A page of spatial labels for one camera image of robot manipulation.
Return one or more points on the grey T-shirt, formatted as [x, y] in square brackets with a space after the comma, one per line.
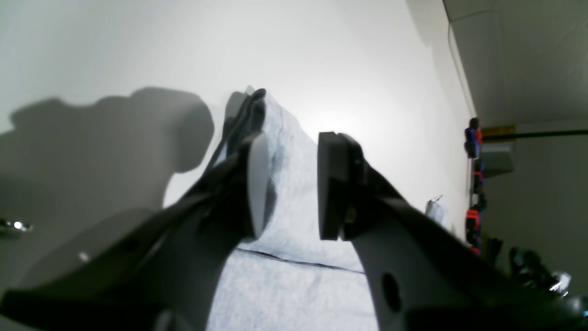
[290, 279]

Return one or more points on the red black clamp upper left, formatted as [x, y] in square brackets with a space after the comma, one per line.
[473, 214]

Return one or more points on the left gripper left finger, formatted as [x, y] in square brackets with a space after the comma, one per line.
[163, 274]

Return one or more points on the blue red clamp left edge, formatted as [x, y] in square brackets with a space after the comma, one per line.
[473, 138]

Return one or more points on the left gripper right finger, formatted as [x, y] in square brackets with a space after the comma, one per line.
[421, 278]

